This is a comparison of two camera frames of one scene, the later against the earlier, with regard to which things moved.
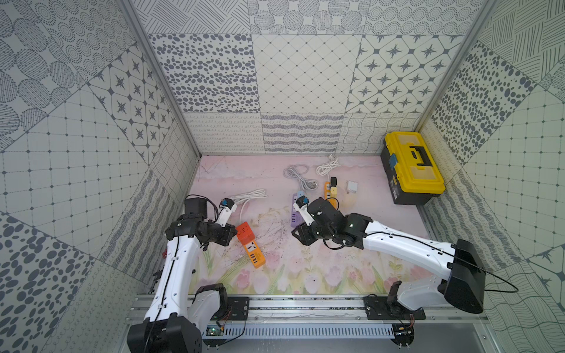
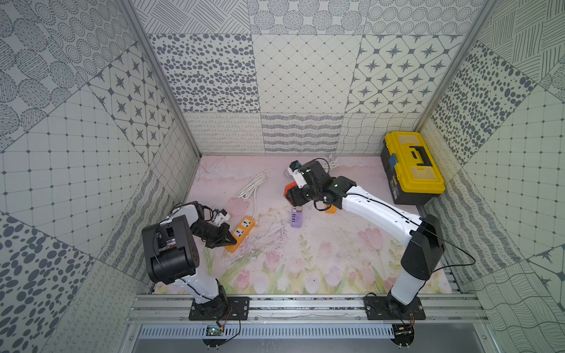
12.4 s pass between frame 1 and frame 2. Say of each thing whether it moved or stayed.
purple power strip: stayed
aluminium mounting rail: stayed
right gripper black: moved
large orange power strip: moved
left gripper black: stayed
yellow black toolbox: stayed
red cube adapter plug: moved
